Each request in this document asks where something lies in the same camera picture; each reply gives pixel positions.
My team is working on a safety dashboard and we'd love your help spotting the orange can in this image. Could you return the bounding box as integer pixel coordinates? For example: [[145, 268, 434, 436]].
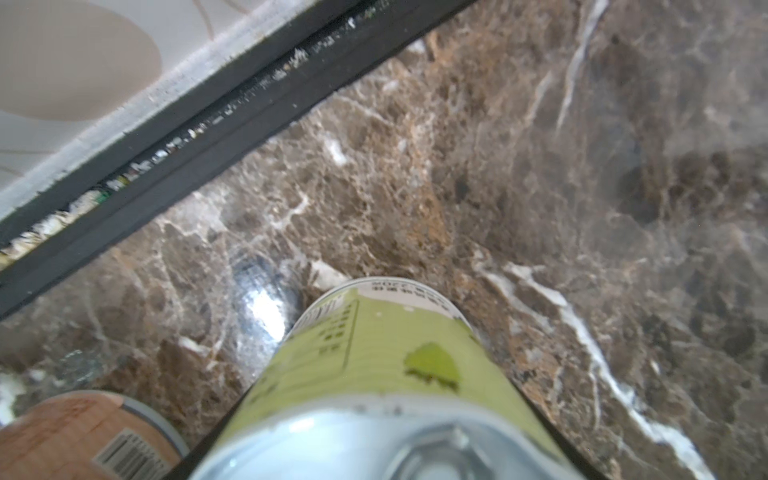
[[1, 390, 189, 479]]

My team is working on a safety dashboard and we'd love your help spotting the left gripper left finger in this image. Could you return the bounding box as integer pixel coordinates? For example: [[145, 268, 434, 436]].
[[164, 389, 251, 480]]

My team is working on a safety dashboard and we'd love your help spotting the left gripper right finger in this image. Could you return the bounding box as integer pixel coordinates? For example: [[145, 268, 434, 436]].
[[512, 384, 606, 480]]

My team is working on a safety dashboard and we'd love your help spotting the green can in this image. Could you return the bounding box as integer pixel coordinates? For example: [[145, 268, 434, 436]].
[[193, 277, 579, 479]]

